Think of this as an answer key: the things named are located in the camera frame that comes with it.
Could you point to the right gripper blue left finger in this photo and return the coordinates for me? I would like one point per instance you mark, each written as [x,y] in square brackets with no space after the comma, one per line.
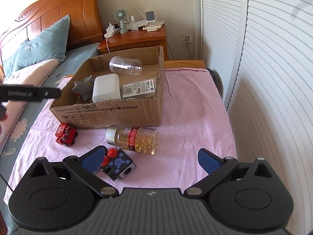
[83,167]

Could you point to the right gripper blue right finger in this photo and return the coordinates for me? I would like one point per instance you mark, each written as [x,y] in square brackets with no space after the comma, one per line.
[218,170]

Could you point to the black fidget cube red buttons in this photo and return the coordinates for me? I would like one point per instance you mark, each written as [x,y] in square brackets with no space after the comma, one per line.
[117,164]

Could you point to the red toy train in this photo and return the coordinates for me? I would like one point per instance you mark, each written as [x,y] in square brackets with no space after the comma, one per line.
[66,134]

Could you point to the capsule bottle silver cap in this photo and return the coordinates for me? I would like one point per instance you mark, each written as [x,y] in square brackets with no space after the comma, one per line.
[136,139]

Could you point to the grey rhino toy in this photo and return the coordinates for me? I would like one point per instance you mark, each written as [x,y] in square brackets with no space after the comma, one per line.
[84,89]

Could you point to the white frosted plastic container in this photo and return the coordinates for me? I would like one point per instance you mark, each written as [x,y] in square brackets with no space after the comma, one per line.
[106,87]

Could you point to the pink card pack box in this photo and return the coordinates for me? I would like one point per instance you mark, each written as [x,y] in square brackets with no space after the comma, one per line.
[141,89]

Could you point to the clear plastic cup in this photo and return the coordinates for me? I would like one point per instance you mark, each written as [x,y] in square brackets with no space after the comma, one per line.
[123,65]

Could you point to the pink floral duvet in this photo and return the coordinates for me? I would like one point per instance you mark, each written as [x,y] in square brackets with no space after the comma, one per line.
[32,75]

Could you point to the pink table cloth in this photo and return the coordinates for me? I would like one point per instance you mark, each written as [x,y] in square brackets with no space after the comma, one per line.
[193,117]

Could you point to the blue pillow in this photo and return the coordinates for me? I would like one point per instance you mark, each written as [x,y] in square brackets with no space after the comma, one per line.
[49,44]

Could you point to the brown cardboard box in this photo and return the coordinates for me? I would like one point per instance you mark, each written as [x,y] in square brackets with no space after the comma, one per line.
[70,108]

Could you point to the wooden headboard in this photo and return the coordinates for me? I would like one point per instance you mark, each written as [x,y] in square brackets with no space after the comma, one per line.
[85,28]

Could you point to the white power strip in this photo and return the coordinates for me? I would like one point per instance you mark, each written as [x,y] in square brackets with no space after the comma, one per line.
[111,30]

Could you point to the wooden nightstand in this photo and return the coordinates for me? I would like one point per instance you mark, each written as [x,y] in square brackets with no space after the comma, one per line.
[135,39]

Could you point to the small green desk fan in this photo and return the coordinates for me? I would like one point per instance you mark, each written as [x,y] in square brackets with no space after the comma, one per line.
[121,15]

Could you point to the white louvered closet door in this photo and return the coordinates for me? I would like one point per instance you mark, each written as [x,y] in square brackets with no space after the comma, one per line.
[262,52]

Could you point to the clear spray bottle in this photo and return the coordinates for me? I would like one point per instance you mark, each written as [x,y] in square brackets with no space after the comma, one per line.
[133,24]

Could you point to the white smart display device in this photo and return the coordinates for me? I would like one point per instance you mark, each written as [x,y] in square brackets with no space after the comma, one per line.
[152,23]

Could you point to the wall power outlet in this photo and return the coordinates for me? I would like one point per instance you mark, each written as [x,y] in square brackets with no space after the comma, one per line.
[187,38]

